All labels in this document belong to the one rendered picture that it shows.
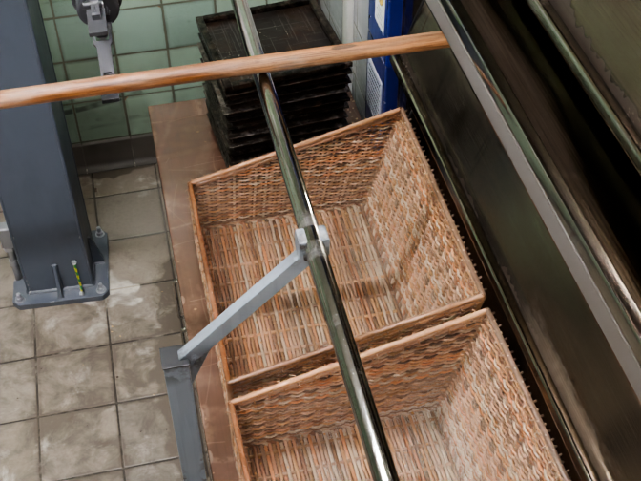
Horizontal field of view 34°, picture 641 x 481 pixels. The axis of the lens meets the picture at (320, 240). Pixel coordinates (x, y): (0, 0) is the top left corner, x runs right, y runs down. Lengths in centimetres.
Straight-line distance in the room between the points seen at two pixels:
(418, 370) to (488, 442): 18
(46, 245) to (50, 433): 52
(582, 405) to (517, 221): 34
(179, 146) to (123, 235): 69
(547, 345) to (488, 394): 22
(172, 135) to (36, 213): 46
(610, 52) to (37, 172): 177
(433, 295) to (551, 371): 45
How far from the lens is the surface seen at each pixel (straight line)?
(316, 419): 194
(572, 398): 161
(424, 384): 196
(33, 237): 291
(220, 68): 175
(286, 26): 243
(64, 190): 280
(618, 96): 129
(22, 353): 296
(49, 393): 286
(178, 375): 165
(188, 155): 255
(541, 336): 167
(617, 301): 109
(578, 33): 138
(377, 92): 243
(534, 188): 123
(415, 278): 212
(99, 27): 177
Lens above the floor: 223
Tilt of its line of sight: 45 degrees down
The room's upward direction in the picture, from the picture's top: straight up
